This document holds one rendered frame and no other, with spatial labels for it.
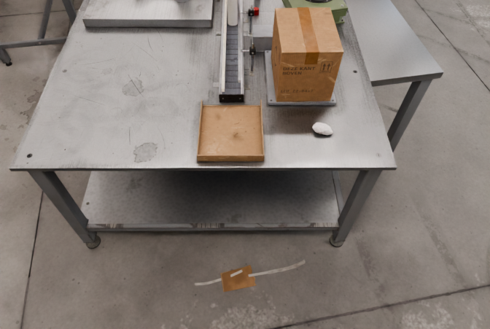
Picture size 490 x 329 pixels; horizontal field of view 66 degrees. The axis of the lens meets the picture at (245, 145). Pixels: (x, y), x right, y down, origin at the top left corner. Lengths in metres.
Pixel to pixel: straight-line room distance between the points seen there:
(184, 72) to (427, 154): 1.75
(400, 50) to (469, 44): 1.85
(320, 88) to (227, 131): 0.43
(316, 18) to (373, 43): 0.52
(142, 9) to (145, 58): 0.35
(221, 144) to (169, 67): 0.54
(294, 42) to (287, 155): 0.44
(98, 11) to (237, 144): 1.13
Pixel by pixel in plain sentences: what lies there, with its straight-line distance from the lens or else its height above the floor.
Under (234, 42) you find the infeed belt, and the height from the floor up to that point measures 0.88.
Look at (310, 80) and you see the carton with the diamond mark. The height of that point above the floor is 0.97.
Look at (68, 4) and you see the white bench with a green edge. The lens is 3.18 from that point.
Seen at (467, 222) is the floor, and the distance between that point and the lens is 2.65.
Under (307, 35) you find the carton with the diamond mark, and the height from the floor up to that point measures 1.12.
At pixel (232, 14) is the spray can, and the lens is 1.99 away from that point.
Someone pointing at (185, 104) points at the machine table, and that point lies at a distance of 1.70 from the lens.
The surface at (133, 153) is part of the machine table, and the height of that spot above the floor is 0.83.
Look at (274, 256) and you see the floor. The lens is 2.20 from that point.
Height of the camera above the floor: 2.04
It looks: 52 degrees down
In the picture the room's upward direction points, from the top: 1 degrees clockwise
